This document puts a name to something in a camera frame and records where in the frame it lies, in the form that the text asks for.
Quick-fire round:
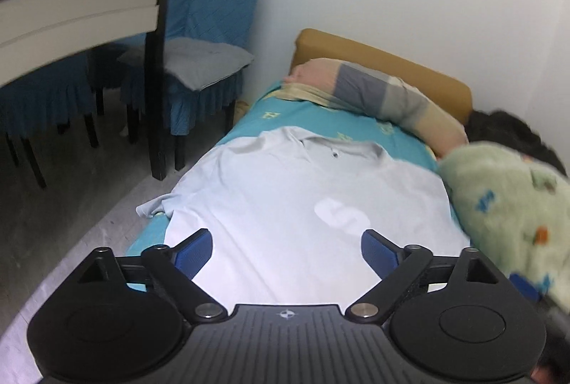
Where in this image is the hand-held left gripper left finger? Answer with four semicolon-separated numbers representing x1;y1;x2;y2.
76;228;228;324

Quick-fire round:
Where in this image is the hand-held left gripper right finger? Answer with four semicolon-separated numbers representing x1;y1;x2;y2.
345;229;508;324

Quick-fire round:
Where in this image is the light grey t-shirt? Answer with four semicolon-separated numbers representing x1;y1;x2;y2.
136;126;473;305

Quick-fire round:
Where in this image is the green fleece blanket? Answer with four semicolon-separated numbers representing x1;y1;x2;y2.
439;141;570;310

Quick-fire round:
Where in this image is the teal patterned bed sheet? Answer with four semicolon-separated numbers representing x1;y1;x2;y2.
126;81;464;292

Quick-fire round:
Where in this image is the striped pillow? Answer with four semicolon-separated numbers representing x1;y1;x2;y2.
280;58;469;157

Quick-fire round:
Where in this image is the black fuzzy cloth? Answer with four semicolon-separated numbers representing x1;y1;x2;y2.
465;110;569;179

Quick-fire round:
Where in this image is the tan headboard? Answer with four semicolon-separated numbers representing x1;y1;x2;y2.
289;28;473;126

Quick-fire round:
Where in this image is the grey seat cushion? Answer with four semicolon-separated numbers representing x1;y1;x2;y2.
116;37;254;91

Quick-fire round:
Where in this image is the chair with blue cover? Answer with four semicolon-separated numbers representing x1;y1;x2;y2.
116;0;270;171
0;50;104;189

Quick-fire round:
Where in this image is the white table with dark top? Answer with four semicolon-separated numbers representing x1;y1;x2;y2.
0;0;180;182

